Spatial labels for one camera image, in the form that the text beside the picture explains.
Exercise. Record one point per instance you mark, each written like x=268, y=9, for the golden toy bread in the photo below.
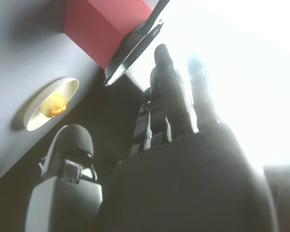
x=53, y=105

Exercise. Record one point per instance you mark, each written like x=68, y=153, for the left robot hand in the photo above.
x=183, y=183

